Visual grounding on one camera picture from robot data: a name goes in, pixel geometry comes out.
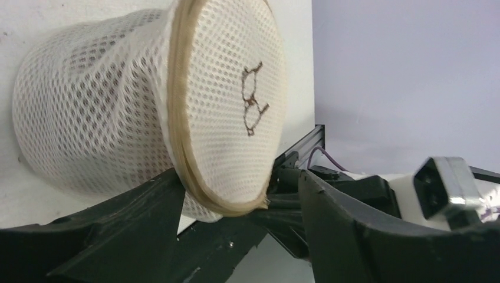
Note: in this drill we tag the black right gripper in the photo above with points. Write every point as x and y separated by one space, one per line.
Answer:
351 191

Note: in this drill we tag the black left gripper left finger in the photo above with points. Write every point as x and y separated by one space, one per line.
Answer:
128 238

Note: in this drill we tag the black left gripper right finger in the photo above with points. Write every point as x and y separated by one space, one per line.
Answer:
350 241

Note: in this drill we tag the white round mesh laundry bag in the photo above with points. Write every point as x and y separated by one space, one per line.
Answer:
199 87

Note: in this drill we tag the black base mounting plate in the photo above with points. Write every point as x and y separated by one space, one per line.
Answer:
209 252

